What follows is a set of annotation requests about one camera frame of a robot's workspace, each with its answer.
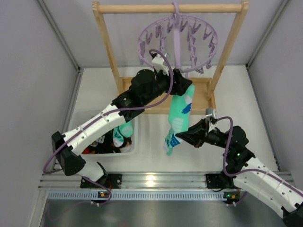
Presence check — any mint green sock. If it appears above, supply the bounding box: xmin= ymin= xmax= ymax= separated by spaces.
xmin=165 ymin=84 xmax=195 ymax=156
xmin=113 ymin=122 xmax=134 ymax=148

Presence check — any lilac round clip hanger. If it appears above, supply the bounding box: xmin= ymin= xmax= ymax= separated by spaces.
xmin=137 ymin=2 xmax=218 ymax=77

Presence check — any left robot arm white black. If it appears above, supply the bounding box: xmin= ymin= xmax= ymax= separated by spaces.
xmin=52 ymin=69 xmax=192 ymax=185

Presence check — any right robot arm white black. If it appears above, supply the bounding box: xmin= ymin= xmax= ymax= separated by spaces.
xmin=176 ymin=119 xmax=303 ymax=227

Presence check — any wooden hanging rack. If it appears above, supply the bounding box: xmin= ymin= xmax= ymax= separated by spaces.
xmin=92 ymin=1 xmax=249 ymax=122

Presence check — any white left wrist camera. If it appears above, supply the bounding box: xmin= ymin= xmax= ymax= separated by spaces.
xmin=151 ymin=52 xmax=169 ymax=76

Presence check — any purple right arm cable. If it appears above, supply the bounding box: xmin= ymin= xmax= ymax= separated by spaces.
xmin=214 ymin=116 xmax=303 ymax=205

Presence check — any aluminium mounting rail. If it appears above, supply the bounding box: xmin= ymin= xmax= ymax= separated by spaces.
xmin=39 ymin=172 xmax=238 ymax=201

